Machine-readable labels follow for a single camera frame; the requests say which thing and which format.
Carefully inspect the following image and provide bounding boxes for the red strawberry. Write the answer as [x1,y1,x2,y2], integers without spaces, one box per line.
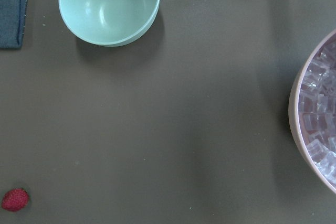
[1,188,29,212]

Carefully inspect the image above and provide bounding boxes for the green bowl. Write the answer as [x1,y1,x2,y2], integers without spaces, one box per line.
[58,0,160,47]

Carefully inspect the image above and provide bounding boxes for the clear ice cubes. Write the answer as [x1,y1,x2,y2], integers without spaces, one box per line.
[299,41,335,186]

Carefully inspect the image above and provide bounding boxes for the pink bowl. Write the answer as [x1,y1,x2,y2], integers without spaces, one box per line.
[288,31,335,192]

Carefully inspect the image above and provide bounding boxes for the folded grey cloth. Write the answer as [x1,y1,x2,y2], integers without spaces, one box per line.
[1,0,28,49]

